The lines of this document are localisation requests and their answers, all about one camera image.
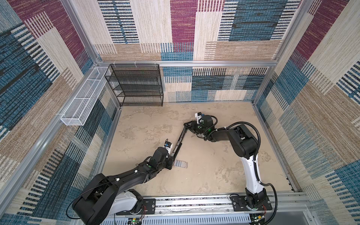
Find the white wire mesh basket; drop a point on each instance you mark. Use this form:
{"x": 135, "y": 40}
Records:
{"x": 77, "y": 113}

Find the black wire mesh shelf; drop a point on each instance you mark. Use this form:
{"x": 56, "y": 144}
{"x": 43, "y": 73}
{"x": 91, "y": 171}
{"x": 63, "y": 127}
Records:
{"x": 136, "y": 84}

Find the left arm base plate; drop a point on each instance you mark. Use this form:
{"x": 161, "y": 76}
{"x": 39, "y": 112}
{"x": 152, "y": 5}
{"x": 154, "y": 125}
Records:
{"x": 148, "y": 206}

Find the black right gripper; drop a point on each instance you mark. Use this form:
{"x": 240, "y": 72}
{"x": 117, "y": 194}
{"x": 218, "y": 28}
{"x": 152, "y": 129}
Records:
{"x": 195, "y": 123}

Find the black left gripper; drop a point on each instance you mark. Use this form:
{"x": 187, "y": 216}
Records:
{"x": 170, "y": 160}

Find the white staples tray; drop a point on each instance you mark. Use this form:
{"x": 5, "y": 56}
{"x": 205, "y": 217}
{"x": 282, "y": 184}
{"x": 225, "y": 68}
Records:
{"x": 180, "y": 163}

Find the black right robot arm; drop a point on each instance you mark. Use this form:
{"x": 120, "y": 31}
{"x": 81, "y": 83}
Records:
{"x": 245, "y": 141}

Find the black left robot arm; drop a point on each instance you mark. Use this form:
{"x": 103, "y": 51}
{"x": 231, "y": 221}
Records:
{"x": 107, "y": 195}

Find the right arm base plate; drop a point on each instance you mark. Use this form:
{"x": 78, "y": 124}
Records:
{"x": 247, "y": 204}

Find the aluminium mounting rail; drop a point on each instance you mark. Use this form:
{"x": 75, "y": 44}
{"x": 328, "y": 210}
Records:
{"x": 288, "y": 209}

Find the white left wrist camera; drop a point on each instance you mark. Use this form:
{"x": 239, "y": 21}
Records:
{"x": 168, "y": 146}

